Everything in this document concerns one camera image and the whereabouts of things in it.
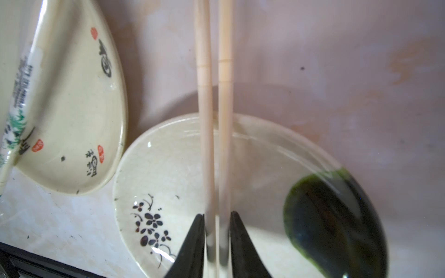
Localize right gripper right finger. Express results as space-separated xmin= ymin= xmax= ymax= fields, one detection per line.
xmin=229 ymin=211 xmax=271 ymax=278

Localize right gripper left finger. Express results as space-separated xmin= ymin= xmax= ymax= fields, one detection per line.
xmin=165 ymin=214 xmax=206 ymax=278

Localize chopsticks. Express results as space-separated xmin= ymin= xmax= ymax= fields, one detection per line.
xmin=194 ymin=1 xmax=234 ymax=277

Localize wrapped chopsticks panda wrapper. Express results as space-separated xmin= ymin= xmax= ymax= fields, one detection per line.
xmin=1 ymin=1 xmax=48 ymax=192

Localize cream plate with green patch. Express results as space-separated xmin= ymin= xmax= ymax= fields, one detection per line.
xmin=113 ymin=114 xmax=388 ymax=278

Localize cream plate with calligraphy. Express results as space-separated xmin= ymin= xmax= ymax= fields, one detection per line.
xmin=1 ymin=1 xmax=128 ymax=196

